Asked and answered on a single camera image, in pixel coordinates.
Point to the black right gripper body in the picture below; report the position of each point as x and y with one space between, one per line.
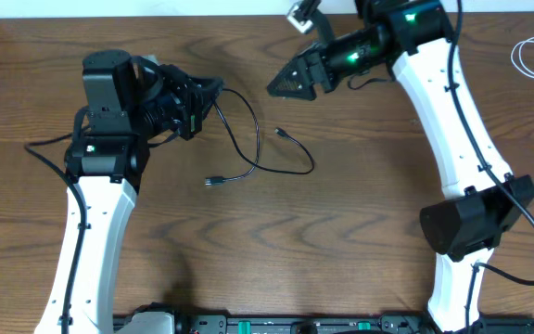
318 59

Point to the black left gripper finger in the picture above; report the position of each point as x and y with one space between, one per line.
206 83
209 94

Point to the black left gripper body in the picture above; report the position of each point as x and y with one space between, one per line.
191 111

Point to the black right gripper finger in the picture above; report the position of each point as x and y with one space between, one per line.
294 73
291 89

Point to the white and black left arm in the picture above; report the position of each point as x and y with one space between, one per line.
130 100

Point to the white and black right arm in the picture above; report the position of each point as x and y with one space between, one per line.
413 39

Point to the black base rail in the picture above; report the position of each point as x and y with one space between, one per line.
221 322

